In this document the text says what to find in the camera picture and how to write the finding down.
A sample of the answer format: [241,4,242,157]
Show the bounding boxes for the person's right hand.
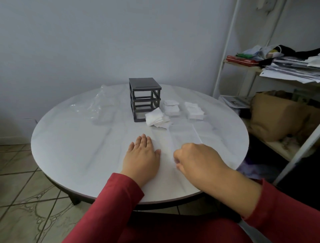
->
[173,143,232,187]

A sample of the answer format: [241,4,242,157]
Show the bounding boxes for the person's left hand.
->
[121,134,161,188]

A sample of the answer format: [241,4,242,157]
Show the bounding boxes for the person's left forearm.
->
[62,172,145,243]

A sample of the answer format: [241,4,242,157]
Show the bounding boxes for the person's right forearm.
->
[204,167,320,243]

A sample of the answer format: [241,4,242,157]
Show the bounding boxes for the fanned white gauze pad stack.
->
[145,107,172,130]

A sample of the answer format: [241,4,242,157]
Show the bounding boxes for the flat clear plastic sleeve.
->
[169,121,216,152]

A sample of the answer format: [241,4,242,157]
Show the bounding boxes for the small white gauze pad stack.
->
[162,100,181,117]

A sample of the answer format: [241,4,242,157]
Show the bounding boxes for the round white marble table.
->
[31,84,250,211]

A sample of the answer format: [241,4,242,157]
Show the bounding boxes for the wide white gauze pad stack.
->
[184,102,205,120]

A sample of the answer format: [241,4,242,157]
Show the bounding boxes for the crumpled clear plastic bag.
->
[70,85,118,125]

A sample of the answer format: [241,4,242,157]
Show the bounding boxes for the person's red trousers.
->
[117,217,253,243]

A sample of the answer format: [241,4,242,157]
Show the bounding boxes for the purple cloth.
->
[237,160,277,181]

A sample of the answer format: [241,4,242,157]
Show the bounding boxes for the grey magazine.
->
[219,95,253,109]

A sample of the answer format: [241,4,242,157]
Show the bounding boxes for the brown paper bag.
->
[249,91,320,142]

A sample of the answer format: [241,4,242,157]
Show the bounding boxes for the red book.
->
[226,55,260,66]

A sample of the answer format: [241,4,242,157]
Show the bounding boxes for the white metal shelf rack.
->
[212,0,320,186]

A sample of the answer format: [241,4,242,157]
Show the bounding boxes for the white printed plastic bag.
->
[241,45,285,62]

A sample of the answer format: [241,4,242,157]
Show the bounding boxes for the stack of white papers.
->
[259,56,320,84]

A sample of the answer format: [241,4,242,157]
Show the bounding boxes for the black cloth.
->
[259,45,320,67]

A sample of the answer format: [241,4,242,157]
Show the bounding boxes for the black plastic drawer frame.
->
[129,78,162,123]

